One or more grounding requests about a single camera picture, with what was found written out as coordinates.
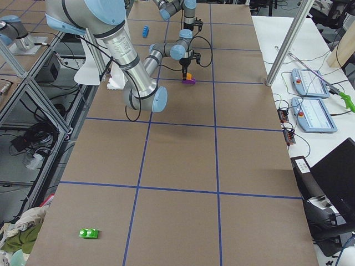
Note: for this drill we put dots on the brown paper table mat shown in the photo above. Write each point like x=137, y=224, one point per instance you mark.
x=208, y=181

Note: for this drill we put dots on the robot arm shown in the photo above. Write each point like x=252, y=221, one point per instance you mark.
x=106, y=21
x=168, y=9

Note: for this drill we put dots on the far teach pendant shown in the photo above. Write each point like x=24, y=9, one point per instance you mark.
x=307, y=84

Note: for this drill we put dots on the orange trapezoid block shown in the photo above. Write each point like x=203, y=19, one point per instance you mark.
x=188, y=76

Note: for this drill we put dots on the aluminium frame post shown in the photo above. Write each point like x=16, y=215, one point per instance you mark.
x=288, y=40

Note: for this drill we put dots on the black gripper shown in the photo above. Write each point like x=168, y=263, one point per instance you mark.
x=184, y=62
x=187, y=27

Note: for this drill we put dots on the blue block far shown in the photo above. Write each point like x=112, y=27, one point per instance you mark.
x=145, y=31

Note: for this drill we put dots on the black laptop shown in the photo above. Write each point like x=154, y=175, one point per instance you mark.
x=332, y=177

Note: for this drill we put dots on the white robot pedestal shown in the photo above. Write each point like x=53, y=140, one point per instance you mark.
x=117, y=79

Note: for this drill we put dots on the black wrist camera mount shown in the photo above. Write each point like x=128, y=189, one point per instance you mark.
x=196, y=56

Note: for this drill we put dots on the green double stud block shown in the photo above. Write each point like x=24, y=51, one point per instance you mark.
x=88, y=233

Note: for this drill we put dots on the purple trapezoid block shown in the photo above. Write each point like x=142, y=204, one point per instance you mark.
x=189, y=81

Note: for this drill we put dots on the green handled grabber tool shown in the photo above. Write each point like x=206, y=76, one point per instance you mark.
x=347, y=99

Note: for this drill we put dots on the near teach pendant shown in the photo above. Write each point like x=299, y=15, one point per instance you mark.
x=312, y=115

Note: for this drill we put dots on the teach pendant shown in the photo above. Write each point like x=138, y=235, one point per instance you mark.
x=312, y=115
x=307, y=84

